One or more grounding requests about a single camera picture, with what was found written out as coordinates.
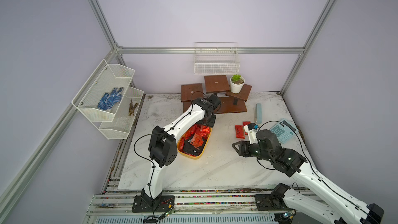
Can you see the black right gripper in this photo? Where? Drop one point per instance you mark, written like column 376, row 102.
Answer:
column 244, row 146

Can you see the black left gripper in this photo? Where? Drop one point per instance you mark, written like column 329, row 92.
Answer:
column 211, row 123

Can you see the red tea bag packet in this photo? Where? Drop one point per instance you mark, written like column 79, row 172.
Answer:
column 245, row 123
column 239, row 132

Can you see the yellow plastic storage box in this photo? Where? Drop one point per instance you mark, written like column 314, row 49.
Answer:
column 194, row 141

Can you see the black tea bag packet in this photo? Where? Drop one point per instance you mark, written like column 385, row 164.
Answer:
column 191, row 150

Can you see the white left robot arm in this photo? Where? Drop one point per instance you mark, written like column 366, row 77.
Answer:
column 163, row 151

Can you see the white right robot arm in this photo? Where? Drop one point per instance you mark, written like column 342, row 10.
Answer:
column 338, row 207

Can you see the teal calculator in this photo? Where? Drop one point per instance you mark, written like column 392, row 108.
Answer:
column 284, row 130

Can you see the brown wooden tiered stand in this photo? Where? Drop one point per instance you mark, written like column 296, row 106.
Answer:
column 218, row 85

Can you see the pale green eraser block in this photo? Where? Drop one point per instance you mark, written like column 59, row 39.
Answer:
column 258, row 113

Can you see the white potted green plant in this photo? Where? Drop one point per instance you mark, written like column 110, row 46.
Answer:
column 236, row 83

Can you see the brown twig bundle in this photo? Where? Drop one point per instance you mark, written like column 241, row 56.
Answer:
column 132, row 107

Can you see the lower white mesh shelf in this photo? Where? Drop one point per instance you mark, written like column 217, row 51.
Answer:
column 121, row 126

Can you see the white mesh shelf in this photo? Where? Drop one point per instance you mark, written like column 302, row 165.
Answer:
column 103, row 80
column 121, row 126

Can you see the blue dotted work glove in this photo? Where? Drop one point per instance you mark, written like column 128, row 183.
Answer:
column 109, row 100

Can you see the upper white mesh shelf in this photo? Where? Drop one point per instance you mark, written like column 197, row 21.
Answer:
column 103, row 80

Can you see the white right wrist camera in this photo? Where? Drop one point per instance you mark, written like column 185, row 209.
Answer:
column 251, row 129

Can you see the white wire wall basket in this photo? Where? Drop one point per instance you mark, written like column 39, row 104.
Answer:
column 217, row 58

